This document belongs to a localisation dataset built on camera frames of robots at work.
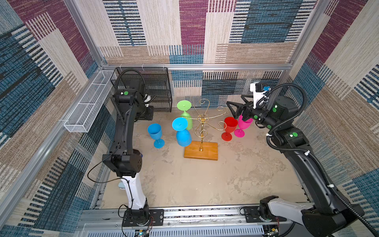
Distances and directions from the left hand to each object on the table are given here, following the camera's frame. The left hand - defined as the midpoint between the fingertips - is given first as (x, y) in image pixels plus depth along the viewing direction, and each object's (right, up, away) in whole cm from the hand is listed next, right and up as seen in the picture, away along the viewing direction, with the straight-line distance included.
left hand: (148, 117), depth 79 cm
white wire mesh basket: (-44, -1, +12) cm, 46 cm away
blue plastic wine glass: (+19, -9, -5) cm, 22 cm away
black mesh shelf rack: (-2, +23, +29) cm, 37 cm away
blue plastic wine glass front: (+2, -8, +8) cm, 12 cm away
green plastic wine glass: (+19, +6, -3) cm, 21 cm away
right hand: (+42, +6, -15) cm, 45 cm away
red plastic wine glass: (+46, -4, +10) cm, 47 cm away
